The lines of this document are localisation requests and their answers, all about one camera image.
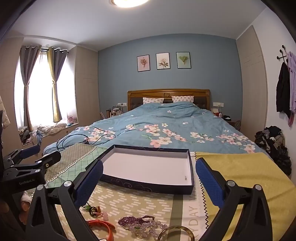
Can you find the orange smartwatch band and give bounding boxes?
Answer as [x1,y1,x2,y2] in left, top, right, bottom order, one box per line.
[87,219,116,241]

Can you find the framed white flower picture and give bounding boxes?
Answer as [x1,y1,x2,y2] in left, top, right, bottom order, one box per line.
[156,53,171,70]

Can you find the pile of dark clothes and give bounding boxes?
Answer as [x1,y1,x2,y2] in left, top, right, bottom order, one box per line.
[254,126,292,176]

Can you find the heap of patterned clothes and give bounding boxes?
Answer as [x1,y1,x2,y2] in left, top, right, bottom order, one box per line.
[18,126,32,146]

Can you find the black jacket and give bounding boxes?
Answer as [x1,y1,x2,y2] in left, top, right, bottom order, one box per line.
[276,62,291,119]

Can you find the white dotted pillow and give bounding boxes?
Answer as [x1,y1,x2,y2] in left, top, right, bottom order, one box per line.
[171,95,195,103]
[143,97,164,105]

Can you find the dark purple bead bracelet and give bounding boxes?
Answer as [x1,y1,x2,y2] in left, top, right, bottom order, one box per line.
[118,215,155,229]

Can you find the wooden bed headboard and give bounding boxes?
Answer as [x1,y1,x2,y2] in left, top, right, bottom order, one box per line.
[127,89,211,111]

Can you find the nightstand clutter of bottles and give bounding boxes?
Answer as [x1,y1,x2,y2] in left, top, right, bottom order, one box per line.
[100,105,123,120]

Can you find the clear crystal bead bracelet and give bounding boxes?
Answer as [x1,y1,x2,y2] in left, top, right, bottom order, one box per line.
[126,221,167,239]

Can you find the framed green leaf picture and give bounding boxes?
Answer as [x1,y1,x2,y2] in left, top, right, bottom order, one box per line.
[176,52,192,69]

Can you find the beige wardrobe beside coat rack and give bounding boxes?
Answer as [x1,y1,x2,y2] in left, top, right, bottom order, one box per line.
[236,25,267,141]

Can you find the amber bangle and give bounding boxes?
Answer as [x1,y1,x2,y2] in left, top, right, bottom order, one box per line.
[158,226,194,241]

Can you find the black wall coat rack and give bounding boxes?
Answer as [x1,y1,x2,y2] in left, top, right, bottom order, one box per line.
[276,45,289,68]

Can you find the black ring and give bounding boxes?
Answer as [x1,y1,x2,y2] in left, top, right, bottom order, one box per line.
[89,206,102,217]

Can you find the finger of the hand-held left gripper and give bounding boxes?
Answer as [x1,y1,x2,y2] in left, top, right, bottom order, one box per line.
[3,144,41,164]
[35,151,62,172]

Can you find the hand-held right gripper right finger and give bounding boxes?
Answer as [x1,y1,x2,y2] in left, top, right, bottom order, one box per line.
[195,158,273,241]

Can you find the black curtain rod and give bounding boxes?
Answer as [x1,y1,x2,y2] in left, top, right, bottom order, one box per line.
[40,47,70,54]

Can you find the person's left hand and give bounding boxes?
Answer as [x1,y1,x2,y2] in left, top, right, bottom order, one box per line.
[18,192,33,224]

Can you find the purple jacket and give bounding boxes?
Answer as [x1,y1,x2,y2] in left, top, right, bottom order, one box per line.
[285,51,296,127]

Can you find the black cable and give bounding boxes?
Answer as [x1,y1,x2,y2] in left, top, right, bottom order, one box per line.
[56,133,116,151]

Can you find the crumpled light clothes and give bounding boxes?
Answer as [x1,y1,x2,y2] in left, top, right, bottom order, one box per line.
[37,123,68,137]

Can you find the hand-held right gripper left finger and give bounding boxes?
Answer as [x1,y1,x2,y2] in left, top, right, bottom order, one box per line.
[22,159,104,241]

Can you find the blue floral duvet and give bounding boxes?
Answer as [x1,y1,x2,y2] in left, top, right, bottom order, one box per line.
[43,102,271,159]

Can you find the framed pink flower picture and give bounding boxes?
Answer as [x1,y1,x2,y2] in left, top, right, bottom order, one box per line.
[137,55,151,72]

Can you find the beige wardrobe beside window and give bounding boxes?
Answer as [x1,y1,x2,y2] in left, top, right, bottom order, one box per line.
[74,46,101,127]

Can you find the round ceiling lamp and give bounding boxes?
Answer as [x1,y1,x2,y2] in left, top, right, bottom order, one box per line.
[111,0,149,9]

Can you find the navy cardboard box tray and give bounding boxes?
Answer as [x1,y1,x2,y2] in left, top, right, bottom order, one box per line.
[89,145,196,195]

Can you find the yellow and grey curtain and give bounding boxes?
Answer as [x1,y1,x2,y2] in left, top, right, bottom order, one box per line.
[47,47,68,123]

